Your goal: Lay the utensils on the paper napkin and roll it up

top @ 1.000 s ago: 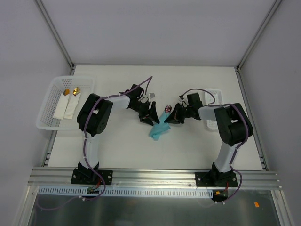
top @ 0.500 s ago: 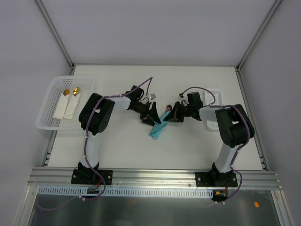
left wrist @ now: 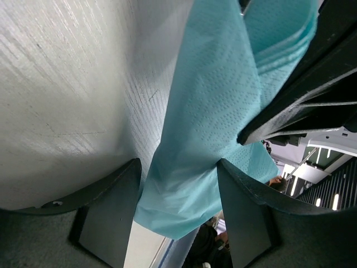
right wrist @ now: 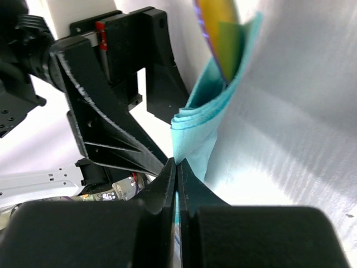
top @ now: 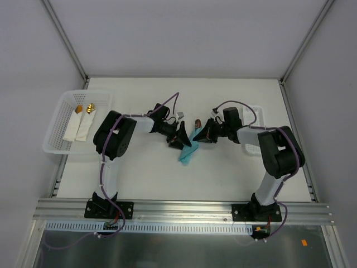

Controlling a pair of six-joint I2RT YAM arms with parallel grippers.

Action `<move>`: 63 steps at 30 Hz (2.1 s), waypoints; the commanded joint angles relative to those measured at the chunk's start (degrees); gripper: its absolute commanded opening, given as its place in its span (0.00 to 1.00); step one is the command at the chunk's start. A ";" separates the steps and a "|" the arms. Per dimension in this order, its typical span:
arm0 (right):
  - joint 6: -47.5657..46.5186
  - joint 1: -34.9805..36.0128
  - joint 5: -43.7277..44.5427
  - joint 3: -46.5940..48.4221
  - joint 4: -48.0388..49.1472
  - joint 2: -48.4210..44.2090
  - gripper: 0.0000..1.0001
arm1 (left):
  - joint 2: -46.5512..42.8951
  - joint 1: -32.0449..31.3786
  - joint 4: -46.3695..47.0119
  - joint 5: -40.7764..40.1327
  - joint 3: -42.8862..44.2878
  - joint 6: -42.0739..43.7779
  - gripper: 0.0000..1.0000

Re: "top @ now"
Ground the iridescent spoon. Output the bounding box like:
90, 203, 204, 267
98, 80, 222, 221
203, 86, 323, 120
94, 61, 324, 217
195, 119, 201, 129

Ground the blue paper napkin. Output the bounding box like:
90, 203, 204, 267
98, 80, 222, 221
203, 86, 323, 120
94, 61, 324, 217
178, 127, 202, 166

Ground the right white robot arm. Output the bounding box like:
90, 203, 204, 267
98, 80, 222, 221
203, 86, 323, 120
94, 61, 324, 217
193, 107, 305, 222

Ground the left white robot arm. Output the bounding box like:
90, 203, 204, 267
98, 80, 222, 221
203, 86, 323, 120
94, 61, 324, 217
84, 103, 192, 219

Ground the right rolled white napkin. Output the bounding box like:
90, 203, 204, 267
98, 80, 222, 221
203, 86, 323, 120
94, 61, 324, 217
75, 103, 96, 142

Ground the small white utensil tray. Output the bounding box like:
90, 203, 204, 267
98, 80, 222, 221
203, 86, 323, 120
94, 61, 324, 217
242, 106, 265, 156

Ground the large white plastic basket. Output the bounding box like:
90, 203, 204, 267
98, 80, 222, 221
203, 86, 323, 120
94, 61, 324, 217
42, 90, 112, 155

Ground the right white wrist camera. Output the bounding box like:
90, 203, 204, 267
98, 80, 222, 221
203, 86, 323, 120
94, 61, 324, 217
211, 109, 220, 118

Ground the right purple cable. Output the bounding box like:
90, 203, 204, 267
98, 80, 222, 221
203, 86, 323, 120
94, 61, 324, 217
213, 100, 302, 246

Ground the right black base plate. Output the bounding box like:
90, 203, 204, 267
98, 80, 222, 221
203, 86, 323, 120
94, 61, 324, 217
231, 202, 282, 222

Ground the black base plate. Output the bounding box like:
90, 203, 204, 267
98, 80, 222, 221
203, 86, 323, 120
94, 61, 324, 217
84, 200, 134, 219
231, 202, 282, 222

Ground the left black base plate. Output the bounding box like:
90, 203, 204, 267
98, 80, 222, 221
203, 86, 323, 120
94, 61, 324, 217
84, 200, 134, 219

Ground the aluminium mounting rail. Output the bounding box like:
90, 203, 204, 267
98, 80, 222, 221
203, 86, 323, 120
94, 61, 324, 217
33, 198, 335, 226

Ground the white slotted cable duct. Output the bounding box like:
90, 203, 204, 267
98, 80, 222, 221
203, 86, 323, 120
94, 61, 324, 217
45, 221, 253, 236

